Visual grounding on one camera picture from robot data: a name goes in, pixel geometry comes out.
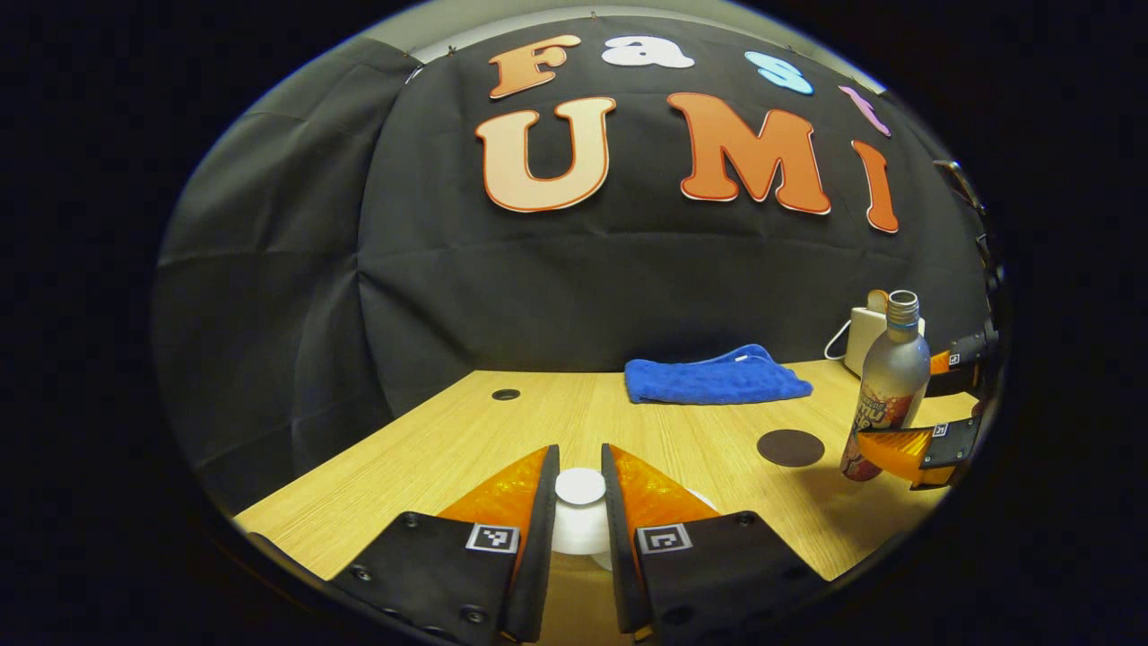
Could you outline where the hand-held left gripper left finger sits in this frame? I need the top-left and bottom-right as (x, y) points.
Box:
(327, 444), (561, 645)

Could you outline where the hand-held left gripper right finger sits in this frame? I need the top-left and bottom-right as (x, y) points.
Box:
(599, 442), (831, 645)

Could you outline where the silver water bottle red label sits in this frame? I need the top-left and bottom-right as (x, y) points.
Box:
(839, 290), (932, 483)

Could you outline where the white teacup lid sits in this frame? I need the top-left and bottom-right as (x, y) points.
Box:
(549, 467), (613, 557)

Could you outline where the dark brown round coaster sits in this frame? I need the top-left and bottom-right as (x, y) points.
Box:
(756, 429), (826, 468)

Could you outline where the white toaster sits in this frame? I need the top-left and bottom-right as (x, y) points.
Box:
(845, 307), (926, 378)

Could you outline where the blue towel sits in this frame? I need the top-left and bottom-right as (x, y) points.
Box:
(624, 345), (814, 406)

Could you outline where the black backdrop cloth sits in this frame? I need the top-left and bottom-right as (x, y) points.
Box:
(151, 13), (996, 517)

